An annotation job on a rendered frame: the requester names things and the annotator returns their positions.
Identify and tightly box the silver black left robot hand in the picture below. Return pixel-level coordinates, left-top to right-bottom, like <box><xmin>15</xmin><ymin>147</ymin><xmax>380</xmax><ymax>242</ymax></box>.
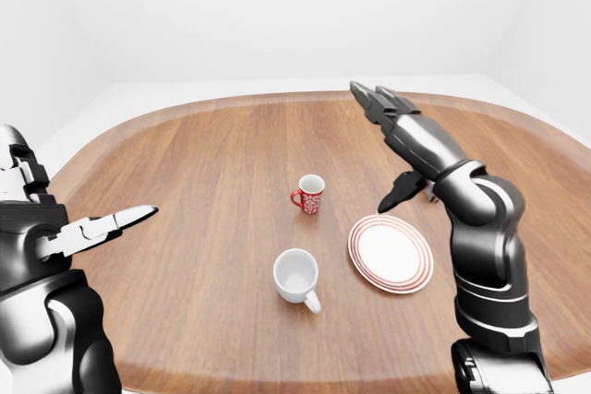
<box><xmin>0</xmin><ymin>124</ymin><xmax>160</xmax><ymax>295</ymax></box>

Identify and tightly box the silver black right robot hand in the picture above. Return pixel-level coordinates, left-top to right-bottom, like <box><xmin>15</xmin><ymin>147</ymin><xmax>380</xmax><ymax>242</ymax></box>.
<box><xmin>349</xmin><ymin>80</ymin><xmax>471</xmax><ymax>215</ymax></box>

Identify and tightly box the white plate with red rings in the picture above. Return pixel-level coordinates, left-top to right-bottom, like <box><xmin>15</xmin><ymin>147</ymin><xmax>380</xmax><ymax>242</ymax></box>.
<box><xmin>347</xmin><ymin>214</ymin><xmax>435</xmax><ymax>294</ymax></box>

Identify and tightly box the red patterned mug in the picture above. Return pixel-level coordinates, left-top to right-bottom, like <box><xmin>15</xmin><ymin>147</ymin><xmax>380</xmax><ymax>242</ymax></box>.
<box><xmin>289</xmin><ymin>173</ymin><xmax>326</xmax><ymax>217</ymax></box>

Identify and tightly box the white mug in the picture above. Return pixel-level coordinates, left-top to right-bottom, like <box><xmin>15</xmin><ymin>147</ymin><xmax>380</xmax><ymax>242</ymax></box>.
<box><xmin>272</xmin><ymin>248</ymin><xmax>322</xmax><ymax>315</ymax></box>

